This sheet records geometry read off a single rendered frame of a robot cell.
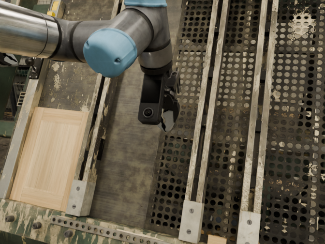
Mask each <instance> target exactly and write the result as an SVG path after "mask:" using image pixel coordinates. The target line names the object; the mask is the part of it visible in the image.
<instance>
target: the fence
mask: <svg viewBox="0 0 325 244"><path fill-rule="evenodd" d="M55 1H59V3H58V7H57V10H53V11H52V7H53V3H54V2H55ZM65 6H66V4H65V3H64V2H63V1H62V0H52V4H51V7H50V12H54V13H55V17H57V18H61V19H62V17H63V13H64V9H65ZM49 64H50V60H49V59H45V58H44V62H43V65H42V68H41V72H40V76H39V79H30V80H29V84H28V87H27V90H26V94H25V97H24V101H23V104H22V108H21V111H20V114H19V118H18V121H17V125H16V128H15V132H14V136H13V139H12V142H11V146H10V149H9V152H8V156H7V159H6V163H5V166H4V170H3V173H2V177H1V180H0V198H3V199H9V197H10V194H11V190H12V187H13V184H14V180H15V176H16V172H17V168H18V165H19V161H20V158H21V154H22V151H23V147H24V144H25V140H26V137H27V133H28V129H29V126H30V121H31V118H32V115H33V111H34V108H35V107H38V103H39V100H40V97H41V93H42V89H43V86H44V81H45V78H46V74H47V71H48V67H49Z"/></svg>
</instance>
